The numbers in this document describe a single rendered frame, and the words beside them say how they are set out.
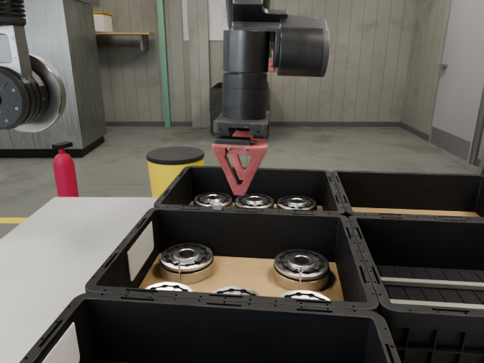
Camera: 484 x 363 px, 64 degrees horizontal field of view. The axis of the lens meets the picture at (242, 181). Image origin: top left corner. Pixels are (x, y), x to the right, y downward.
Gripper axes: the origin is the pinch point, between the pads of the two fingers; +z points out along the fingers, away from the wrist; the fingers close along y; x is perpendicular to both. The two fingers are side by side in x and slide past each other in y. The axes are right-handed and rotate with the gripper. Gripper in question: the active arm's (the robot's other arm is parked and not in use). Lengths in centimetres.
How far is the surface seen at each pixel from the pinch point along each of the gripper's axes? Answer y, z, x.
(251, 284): 10.3, 23.7, -1.4
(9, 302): 17, 38, 54
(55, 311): 15, 38, 41
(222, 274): 13.1, 23.9, 4.4
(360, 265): 2.4, 13.1, -18.2
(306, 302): -7.6, 13.3, -9.6
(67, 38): 373, -18, 230
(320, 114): 604, 89, -69
